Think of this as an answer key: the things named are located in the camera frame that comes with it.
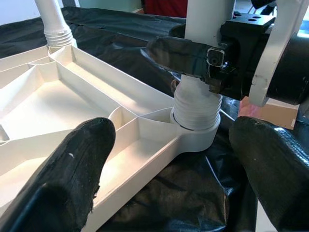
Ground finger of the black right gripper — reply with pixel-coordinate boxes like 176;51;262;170
169;23;187;39
146;36;227;82

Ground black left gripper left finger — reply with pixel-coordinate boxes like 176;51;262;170
0;117;116;232

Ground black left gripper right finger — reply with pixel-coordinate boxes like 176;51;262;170
228;116;309;232

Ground white plastic table leg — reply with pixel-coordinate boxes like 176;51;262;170
170;0;236;131
35;0;78;49

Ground white plastic table top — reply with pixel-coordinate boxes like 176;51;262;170
0;44;221;232

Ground dark red cloth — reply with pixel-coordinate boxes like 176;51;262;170
144;0;188;18

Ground pink plastic bag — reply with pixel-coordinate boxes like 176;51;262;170
240;96;264;120

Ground brown cardboard box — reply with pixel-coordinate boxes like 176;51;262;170
259;100;300;130

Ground black plastic sheet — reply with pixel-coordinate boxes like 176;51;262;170
0;7;309;232

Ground white board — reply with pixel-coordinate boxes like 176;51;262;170
0;0;46;26

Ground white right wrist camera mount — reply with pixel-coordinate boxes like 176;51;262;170
248;0;309;107

